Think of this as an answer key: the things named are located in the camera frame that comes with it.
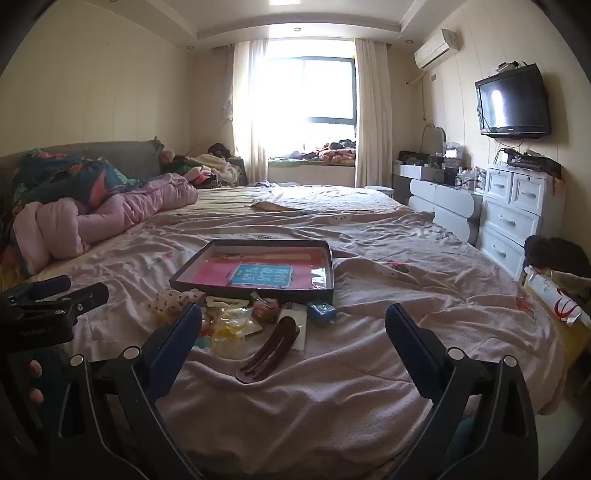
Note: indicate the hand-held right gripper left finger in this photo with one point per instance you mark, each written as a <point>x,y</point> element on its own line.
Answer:
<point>179,333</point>

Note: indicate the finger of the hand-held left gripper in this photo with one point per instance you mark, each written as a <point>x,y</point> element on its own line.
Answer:
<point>83,297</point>
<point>44,288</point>

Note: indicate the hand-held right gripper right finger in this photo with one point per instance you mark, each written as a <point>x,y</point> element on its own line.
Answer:
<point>407,342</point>

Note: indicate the white hair claw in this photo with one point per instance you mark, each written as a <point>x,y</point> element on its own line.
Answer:
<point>228,303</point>

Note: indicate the dark shallow box pink lining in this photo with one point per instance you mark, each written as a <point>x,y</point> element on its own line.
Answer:
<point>203,270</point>

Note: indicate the brown long hair clip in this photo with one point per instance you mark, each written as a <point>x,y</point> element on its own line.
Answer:
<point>272,346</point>

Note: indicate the white card packet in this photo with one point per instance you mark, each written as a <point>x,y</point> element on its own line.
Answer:
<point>299,332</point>

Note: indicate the person's left hand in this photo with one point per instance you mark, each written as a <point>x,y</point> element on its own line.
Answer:
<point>35,369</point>

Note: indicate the colourful small hair clips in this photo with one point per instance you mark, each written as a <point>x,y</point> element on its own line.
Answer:
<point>205,334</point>

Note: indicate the pink quilt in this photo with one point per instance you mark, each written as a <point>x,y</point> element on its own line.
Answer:
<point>106,214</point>

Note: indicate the pink floral bed sheet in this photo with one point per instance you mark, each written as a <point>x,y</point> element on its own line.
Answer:
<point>369,258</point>

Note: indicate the dark floral blanket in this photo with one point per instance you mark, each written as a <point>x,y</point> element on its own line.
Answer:
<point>69,173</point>

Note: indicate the white dressing table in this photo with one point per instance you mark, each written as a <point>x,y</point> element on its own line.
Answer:
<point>443,198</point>

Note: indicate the grey headboard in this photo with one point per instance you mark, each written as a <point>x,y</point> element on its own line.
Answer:
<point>129,154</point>

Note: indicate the white round stool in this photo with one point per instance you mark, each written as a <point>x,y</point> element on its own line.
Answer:
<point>379,190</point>

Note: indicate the white red plastic bag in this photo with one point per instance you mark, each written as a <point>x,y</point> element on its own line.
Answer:
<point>558,295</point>

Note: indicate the white drawer cabinet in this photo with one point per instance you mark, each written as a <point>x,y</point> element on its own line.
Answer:
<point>512,217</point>

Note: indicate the dark furry item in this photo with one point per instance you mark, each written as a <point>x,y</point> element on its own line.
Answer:
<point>547,251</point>

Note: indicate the pile of clothes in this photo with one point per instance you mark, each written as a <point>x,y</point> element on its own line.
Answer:
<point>207,168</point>

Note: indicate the white arched mirror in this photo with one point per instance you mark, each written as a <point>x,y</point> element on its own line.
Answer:
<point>433,138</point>

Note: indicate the bedding on window seat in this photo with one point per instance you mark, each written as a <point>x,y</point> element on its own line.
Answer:
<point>330,150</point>

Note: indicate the black set-top box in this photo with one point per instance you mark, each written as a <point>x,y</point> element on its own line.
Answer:
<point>531,162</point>

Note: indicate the cream curtain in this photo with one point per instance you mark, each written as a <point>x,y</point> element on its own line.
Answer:
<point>242,106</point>
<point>371,110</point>

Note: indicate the window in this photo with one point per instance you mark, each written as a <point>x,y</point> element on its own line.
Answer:
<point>314,92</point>

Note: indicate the white air conditioner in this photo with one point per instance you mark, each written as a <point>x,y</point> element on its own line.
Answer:
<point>436,48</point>

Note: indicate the black wall television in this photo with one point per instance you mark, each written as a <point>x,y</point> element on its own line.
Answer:
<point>512,101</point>

